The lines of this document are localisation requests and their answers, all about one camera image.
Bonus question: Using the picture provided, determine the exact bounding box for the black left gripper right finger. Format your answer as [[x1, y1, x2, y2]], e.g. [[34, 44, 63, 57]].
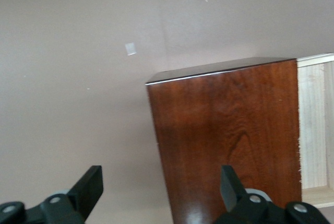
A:
[[213, 164, 331, 224]]

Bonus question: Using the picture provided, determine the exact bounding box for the small square tape patch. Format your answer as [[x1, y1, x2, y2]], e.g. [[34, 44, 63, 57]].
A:
[[124, 42, 137, 56]]

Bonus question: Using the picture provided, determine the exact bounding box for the light unfinished wooden drawer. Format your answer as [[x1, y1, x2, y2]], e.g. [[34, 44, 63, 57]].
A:
[[296, 53, 334, 209]]

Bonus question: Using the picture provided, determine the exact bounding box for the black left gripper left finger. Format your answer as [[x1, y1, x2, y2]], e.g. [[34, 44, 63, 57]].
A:
[[23, 165, 104, 224]]

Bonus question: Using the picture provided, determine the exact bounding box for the dark red-brown wooden cabinet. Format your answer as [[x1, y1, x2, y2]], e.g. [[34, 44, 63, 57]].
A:
[[145, 56, 303, 224]]

